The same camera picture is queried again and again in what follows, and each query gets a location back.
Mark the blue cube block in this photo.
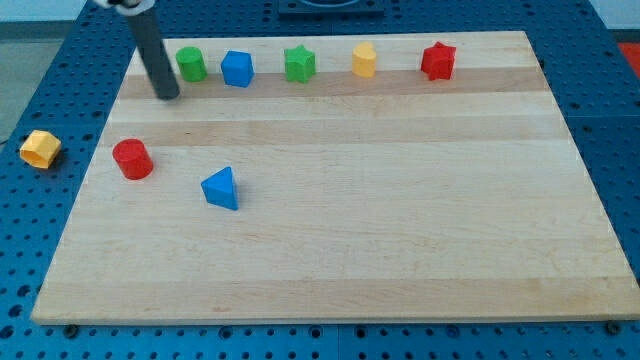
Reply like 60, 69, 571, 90
221, 50, 254, 88

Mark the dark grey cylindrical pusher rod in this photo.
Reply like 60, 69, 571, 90
122, 3, 180, 100

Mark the blue triangular prism block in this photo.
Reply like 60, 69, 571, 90
200, 167, 239, 211

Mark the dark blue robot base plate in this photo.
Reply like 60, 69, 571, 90
277, 0, 385, 18

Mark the yellow hexagon block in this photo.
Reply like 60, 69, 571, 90
19, 130, 62, 169

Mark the light wooden board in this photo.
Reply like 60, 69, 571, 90
31, 31, 639, 326

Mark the red cylinder block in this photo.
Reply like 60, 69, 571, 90
112, 138, 153, 180

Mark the green cylinder block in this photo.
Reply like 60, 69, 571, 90
176, 46, 208, 82

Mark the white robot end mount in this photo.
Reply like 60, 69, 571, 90
93, 0, 156, 15

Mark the red star block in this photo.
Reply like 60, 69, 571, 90
420, 42, 457, 81

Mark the green star block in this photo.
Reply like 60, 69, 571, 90
284, 45, 316, 83

